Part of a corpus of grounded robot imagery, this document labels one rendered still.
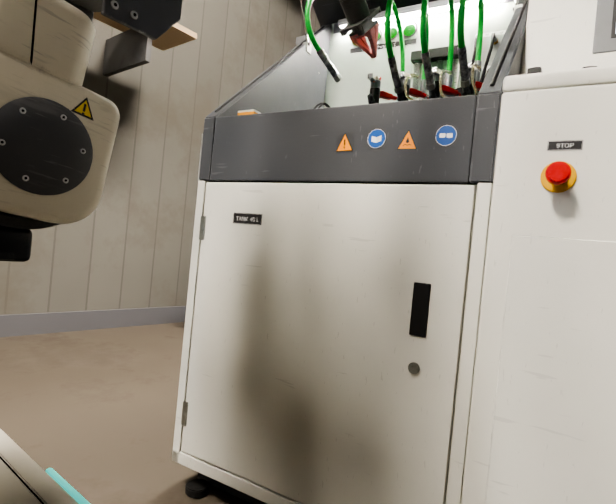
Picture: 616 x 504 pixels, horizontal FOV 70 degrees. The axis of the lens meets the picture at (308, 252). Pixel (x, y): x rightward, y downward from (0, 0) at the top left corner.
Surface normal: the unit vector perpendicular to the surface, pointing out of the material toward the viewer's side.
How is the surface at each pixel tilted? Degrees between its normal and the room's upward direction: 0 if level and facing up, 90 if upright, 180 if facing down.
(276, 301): 90
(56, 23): 90
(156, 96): 90
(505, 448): 90
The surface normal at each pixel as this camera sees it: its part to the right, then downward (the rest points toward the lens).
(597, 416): -0.50, -0.04
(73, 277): 0.78, 0.08
